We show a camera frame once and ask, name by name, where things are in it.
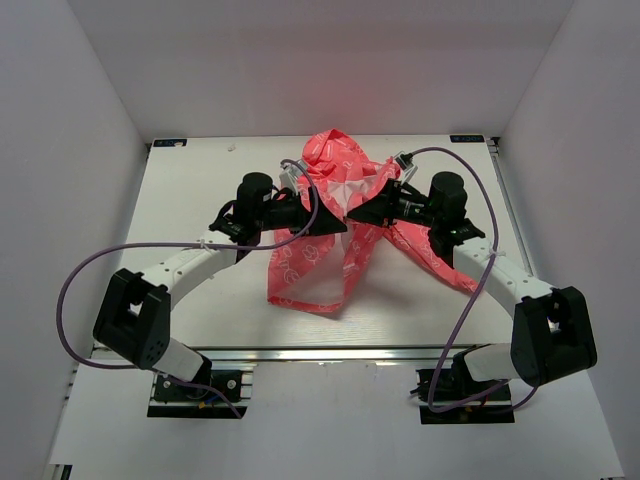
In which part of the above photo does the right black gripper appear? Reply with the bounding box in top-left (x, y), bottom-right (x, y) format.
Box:
top-left (348, 179), bottom-right (441, 229)

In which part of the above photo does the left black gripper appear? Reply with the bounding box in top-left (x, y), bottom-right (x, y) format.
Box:
top-left (255, 186), bottom-right (346, 238)

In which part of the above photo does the pink hooded kids jacket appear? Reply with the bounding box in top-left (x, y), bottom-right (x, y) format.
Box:
top-left (267, 129), bottom-right (477, 314)

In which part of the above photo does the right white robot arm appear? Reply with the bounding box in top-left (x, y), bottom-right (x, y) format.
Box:
top-left (347, 172), bottom-right (597, 399)

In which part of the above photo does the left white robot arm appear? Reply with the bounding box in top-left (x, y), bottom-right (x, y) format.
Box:
top-left (93, 186), bottom-right (347, 399)

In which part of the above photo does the right blue corner label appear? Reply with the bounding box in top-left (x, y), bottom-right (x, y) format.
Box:
top-left (449, 134), bottom-right (485, 143)

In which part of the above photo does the blue corner label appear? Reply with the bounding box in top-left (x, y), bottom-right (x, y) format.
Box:
top-left (449, 134), bottom-right (485, 143)
top-left (152, 138), bottom-right (187, 148)

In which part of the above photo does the left blue corner label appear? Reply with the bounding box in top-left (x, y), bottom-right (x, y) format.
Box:
top-left (152, 138), bottom-right (187, 148)

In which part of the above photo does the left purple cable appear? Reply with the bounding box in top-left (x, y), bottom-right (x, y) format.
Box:
top-left (56, 158), bottom-right (321, 419)

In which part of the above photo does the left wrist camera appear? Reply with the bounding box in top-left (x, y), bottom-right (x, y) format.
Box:
top-left (279, 159), bottom-right (308, 194)

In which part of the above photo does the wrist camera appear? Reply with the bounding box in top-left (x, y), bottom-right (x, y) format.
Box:
top-left (393, 152), bottom-right (418, 183)
top-left (279, 159), bottom-right (308, 194)

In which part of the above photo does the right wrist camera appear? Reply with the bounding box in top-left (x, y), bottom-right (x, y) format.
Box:
top-left (393, 152), bottom-right (418, 183)

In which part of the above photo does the aluminium right side rail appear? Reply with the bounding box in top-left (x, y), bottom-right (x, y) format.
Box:
top-left (486, 137), bottom-right (537, 276)

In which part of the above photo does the aluminium rail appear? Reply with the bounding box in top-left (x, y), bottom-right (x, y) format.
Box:
top-left (486, 137), bottom-right (537, 276)
top-left (92, 343), bottom-right (516, 364)

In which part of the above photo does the aluminium front rail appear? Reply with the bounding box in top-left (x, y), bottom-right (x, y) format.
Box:
top-left (92, 343), bottom-right (516, 364)

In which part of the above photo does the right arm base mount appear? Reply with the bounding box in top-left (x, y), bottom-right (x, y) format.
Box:
top-left (409, 369), bottom-right (515, 426)

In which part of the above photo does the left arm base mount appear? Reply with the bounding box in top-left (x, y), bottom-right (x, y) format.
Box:
top-left (147, 365), bottom-right (253, 420)

